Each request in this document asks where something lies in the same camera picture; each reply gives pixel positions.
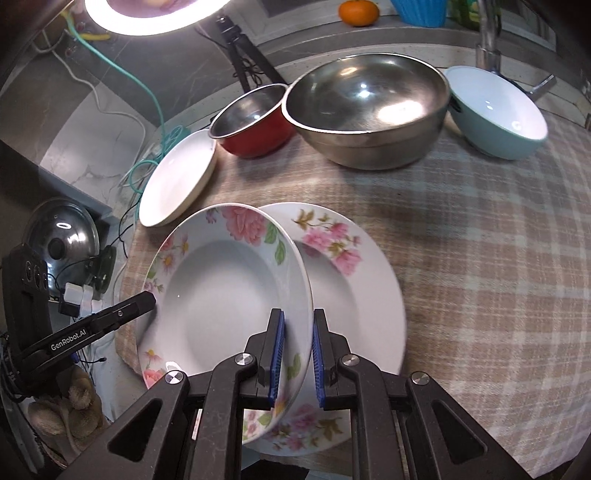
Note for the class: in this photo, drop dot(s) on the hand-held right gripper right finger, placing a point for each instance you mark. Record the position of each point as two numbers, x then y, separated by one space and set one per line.
318 369

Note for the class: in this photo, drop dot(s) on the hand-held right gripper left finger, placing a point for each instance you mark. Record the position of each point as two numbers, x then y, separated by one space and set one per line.
276 364

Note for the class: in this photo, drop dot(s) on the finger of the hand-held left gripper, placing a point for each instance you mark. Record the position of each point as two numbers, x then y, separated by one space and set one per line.
131 307

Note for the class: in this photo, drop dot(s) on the wide floral plate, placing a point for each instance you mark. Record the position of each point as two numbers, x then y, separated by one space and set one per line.
360 300

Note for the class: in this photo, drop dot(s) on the deep floral plate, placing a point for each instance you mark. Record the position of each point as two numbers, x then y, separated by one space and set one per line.
221 286

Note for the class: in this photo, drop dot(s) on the plain white plate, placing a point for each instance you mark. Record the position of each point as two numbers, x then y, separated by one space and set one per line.
178 184

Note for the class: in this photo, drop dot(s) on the red steel-lined bowl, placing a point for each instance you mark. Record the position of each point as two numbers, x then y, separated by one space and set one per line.
258 143

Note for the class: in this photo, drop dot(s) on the large steel bowl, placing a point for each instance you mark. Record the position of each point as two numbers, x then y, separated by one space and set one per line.
369 106

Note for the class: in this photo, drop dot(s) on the light blue bowl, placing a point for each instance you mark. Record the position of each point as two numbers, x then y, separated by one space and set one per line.
494 101

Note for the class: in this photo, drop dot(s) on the white power plugs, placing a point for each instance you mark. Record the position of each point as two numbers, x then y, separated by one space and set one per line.
81 297

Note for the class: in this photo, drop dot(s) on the beige fuzzy cloth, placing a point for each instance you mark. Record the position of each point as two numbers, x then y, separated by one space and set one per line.
81 392

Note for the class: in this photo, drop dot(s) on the steel pot lid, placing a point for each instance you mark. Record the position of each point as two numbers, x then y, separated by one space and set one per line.
69 226

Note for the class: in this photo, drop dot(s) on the checked table cloth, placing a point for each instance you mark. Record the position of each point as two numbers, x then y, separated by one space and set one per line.
461 277

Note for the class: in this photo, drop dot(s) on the black chair legs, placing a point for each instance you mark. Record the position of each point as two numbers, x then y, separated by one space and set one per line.
249 55

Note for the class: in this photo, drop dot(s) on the chrome faucet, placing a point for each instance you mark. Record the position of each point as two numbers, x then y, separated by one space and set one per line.
489 55

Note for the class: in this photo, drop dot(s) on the orange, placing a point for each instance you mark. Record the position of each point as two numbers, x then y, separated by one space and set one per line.
359 11

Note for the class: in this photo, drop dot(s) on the blue fluted cup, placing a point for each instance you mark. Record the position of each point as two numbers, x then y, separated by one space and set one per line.
420 11

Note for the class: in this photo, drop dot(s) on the green dish soap bottle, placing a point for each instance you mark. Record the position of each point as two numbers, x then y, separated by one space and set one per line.
464 14

